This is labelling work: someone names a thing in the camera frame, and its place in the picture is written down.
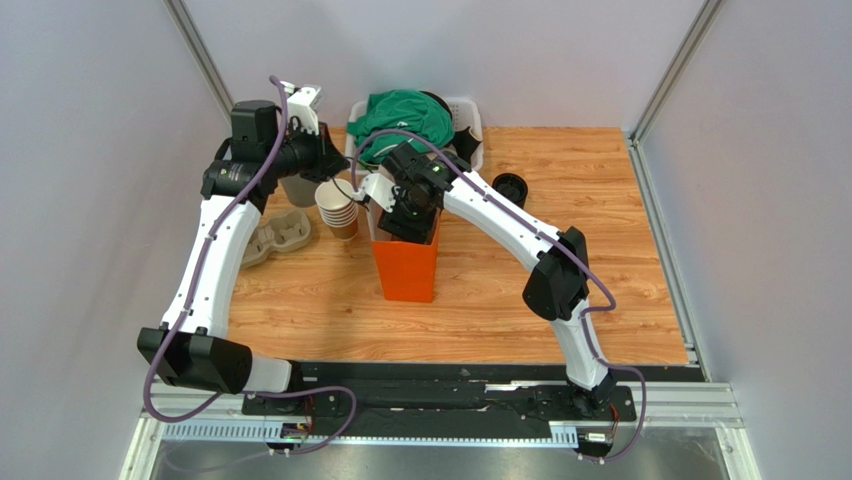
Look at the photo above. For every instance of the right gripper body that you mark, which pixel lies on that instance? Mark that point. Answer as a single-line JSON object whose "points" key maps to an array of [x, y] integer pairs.
{"points": [[409, 222]]}

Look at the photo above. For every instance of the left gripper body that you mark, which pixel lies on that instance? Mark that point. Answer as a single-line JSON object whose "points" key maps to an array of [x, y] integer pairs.
{"points": [[304, 153]]}

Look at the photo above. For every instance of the orange paper bag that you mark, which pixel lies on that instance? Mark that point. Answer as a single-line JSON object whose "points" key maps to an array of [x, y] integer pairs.
{"points": [[406, 271]]}

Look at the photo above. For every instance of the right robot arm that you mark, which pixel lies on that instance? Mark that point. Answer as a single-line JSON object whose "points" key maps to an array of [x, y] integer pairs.
{"points": [[556, 260]]}

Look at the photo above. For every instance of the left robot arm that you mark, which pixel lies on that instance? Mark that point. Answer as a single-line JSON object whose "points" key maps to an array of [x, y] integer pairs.
{"points": [[190, 348]]}

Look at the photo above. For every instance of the grey straw holder cup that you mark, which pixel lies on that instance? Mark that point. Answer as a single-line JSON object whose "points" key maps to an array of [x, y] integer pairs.
{"points": [[299, 191]]}

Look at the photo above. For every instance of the stack of paper cups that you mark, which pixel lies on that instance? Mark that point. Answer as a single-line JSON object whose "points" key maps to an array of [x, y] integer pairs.
{"points": [[337, 208]]}

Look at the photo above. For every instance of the black cloth in basket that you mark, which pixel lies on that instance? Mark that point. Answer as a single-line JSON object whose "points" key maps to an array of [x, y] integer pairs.
{"points": [[467, 125]]}

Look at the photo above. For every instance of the grey pulp carrier stack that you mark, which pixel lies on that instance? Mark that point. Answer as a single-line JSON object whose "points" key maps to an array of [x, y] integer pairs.
{"points": [[284, 232]]}

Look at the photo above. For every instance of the green garment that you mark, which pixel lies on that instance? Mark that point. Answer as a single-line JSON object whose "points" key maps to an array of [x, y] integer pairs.
{"points": [[414, 111]]}

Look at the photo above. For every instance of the stack of black lids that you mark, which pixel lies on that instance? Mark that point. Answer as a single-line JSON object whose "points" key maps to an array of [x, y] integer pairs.
{"points": [[513, 187]]}

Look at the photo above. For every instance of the white plastic basket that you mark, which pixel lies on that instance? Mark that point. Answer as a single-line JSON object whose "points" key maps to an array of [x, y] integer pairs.
{"points": [[358, 110]]}

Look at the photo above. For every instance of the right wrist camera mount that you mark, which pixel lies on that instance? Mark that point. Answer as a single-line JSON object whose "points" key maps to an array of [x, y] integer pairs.
{"points": [[377, 188]]}

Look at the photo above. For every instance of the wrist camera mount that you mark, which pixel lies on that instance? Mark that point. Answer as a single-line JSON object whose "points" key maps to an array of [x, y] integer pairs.
{"points": [[303, 103], [377, 188]]}

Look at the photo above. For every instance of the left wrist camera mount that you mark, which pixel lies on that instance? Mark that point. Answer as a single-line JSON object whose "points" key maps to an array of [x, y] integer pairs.
{"points": [[303, 103]]}

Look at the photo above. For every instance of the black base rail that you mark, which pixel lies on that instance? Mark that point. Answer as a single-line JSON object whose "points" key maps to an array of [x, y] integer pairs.
{"points": [[468, 404]]}

